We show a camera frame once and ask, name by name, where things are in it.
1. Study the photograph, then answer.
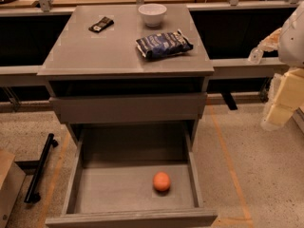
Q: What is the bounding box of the black snack bar wrapper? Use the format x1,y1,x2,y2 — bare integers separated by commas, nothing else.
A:
88,16,114,33

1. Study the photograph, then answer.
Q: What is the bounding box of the orange fruit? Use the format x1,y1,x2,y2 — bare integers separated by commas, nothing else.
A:
153,172,171,192

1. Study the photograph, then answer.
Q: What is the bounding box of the blue chip bag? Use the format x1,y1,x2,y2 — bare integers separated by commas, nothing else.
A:
136,30,194,60

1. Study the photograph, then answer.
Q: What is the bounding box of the grey drawer cabinet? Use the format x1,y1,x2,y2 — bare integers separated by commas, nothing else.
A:
39,4,214,142

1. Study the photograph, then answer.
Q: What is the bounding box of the wooden box at left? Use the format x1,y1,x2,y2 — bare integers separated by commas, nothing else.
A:
0,150,26,228

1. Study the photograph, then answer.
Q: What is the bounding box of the open grey middle drawer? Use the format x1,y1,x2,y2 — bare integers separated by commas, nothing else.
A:
46,122,218,228

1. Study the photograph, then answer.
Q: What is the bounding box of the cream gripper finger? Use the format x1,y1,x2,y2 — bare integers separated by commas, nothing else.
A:
257,28,281,52
261,67,304,131

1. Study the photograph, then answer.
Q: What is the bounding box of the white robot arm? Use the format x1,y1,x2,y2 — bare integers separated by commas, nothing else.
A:
257,2,304,131

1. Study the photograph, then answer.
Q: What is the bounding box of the clear sanitizer bottle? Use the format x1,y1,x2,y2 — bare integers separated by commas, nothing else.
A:
248,47,263,65

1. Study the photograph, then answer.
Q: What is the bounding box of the white bowl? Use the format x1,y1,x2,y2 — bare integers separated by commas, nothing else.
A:
138,4,167,27

